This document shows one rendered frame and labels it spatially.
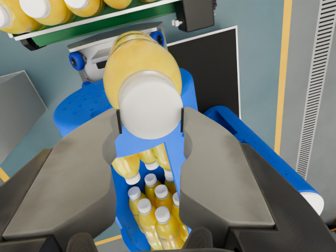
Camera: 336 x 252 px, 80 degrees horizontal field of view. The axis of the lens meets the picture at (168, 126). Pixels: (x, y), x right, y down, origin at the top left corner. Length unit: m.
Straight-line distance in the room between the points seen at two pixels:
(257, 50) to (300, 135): 1.08
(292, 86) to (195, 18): 1.67
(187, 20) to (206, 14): 0.05
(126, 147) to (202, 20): 0.34
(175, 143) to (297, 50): 1.74
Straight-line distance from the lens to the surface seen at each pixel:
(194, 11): 0.52
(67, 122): 0.36
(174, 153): 0.36
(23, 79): 1.63
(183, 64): 1.43
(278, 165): 1.09
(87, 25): 0.61
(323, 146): 2.80
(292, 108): 2.22
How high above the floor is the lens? 1.50
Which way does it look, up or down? 59 degrees down
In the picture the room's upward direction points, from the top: 160 degrees clockwise
